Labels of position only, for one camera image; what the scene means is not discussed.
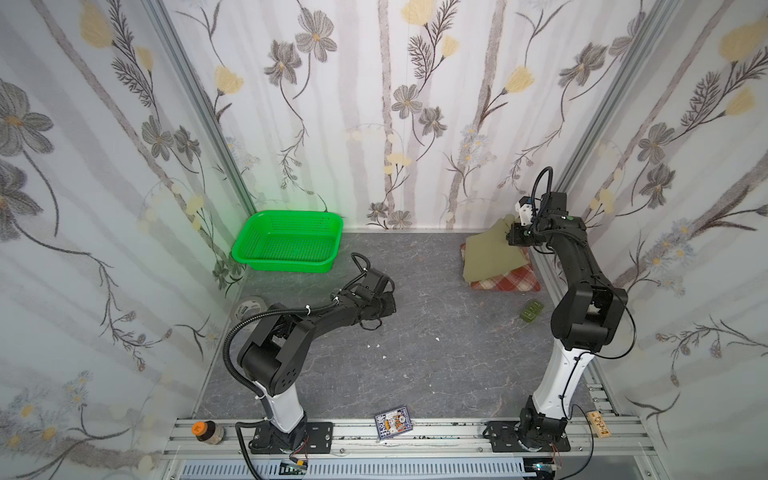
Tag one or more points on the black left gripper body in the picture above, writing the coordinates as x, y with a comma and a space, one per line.
384, 298

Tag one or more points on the small wooden block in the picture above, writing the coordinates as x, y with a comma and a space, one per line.
598, 424

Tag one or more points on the clear tape roll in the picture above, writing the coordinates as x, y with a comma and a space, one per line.
247, 305

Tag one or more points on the small green box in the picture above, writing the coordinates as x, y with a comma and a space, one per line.
531, 311

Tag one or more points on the green plastic basket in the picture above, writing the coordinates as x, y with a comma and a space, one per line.
289, 241

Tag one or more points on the red plaid skirt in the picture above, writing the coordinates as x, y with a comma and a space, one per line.
523, 279

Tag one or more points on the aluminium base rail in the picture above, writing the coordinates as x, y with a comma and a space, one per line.
452, 437

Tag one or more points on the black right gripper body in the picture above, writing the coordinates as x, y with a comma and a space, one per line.
516, 234

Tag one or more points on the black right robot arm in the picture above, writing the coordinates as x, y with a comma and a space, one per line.
584, 321

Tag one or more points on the blue patterned card box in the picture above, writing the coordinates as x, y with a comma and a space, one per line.
393, 422

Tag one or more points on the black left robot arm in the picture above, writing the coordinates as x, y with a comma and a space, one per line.
234, 340

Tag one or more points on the olive khaki skirt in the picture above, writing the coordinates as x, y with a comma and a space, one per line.
489, 254

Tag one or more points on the white slotted cable duct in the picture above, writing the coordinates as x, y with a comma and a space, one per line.
414, 468

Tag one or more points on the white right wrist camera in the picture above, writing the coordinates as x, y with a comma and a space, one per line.
525, 209

